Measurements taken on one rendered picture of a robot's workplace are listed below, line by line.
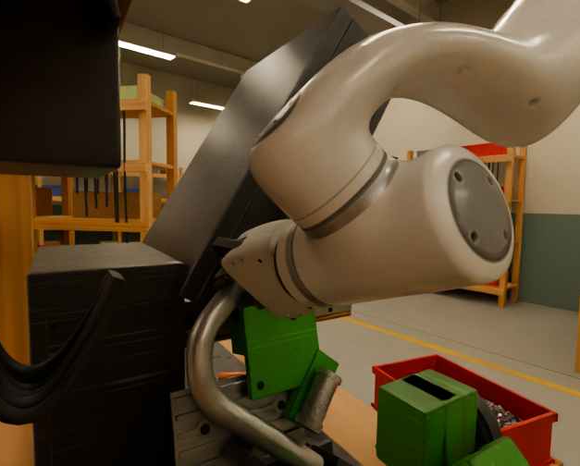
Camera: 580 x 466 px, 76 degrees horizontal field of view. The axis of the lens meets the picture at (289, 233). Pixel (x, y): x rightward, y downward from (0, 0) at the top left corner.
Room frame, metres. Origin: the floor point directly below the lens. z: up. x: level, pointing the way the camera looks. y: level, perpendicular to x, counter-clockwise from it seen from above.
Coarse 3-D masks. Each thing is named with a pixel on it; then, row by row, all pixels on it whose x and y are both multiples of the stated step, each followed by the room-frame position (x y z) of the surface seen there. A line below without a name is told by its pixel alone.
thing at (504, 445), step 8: (496, 440) 0.27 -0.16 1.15; (504, 440) 0.26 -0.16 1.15; (512, 440) 0.27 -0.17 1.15; (480, 448) 0.26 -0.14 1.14; (488, 448) 0.25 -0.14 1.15; (496, 448) 0.25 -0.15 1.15; (504, 448) 0.26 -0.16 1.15; (512, 448) 0.26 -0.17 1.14; (472, 456) 0.25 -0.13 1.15; (480, 456) 0.24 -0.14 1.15; (488, 456) 0.25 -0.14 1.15; (496, 456) 0.25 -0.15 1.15; (504, 456) 0.25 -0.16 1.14; (512, 456) 0.25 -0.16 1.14; (520, 456) 0.26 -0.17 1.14; (456, 464) 0.25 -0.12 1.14; (464, 464) 0.24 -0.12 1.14; (472, 464) 0.24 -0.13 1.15; (480, 464) 0.24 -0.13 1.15; (488, 464) 0.24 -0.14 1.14; (496, 464) 0.24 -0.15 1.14; (504, 464) 0.25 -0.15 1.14; (512, 464) 0.25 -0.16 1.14; (520, 464) 0.25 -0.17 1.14; (528, 464) 0.25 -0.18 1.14
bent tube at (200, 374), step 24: (240, 288) 0.45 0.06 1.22; (216, 312) 0.42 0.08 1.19; (192, 336) 0.41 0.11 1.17; (192, 360) 0.40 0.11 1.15; (192, 384) 0.40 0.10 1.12; (216, 384) 0.41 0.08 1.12; (216, 408) 0.40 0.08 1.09; (240, 408) 0.41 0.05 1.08; (240, 432) 0.40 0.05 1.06; (264, 432) 0.42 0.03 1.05; (288, 456) 0.42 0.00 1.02; (312, 456) 0.44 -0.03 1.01
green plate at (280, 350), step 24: (240, 312) 0.48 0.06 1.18; (264, 312) 0.49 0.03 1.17; (240, 336) 0.51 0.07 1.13; (264, 336) 0.48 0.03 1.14; (288, 336) 0.50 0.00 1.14; (312, 336) 0.52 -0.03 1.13; (264, 360) 0.48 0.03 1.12; (288, 360) 0.49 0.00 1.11; (264, 384) 0.47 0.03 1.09; (288, 384) 0.48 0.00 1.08
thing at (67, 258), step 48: (48, 288) 0.42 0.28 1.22; (96, 288) 0.45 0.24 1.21; (144, 288) 0.48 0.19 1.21; (48, 336) 0.42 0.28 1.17; (144, 336) 0.47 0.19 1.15; (96, 384) 0.44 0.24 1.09; (144, 384) 0.47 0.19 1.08; (48, 432) 0.42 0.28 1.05; (96, 432) 0.44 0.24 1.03; (144, 432) 0.47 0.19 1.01
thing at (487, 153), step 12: (480, 144) 5.11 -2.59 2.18; (492, 144) 5.00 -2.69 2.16; (408, 156) 5.94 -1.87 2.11; (480, 156) 5.09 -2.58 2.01; (492, 156) 4.97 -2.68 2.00; (504, 156) 4.81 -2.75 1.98; (516, 156) 4.89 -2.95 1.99; (492, 168) 4.92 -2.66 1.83; (504, 192) 4.83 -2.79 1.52; (516, 204) 5.10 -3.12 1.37; (516, 216) 5.10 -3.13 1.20; (516, 228) 5.09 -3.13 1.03; (516, 240) 5.08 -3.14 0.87; (516, 252) 5.08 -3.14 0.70; (516, 264) 5.07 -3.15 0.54; (504, 276) 4.79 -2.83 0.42; (516, 276) 5.06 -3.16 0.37; (468, 288) 5.10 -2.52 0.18; (480, 288) 4.97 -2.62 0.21; (492, 288) 4.86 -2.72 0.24; (504, 288) 4.78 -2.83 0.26; (516, 288) 5.06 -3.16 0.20; (504, 300) 4.80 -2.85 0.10; (516, 300) 5.07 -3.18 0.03
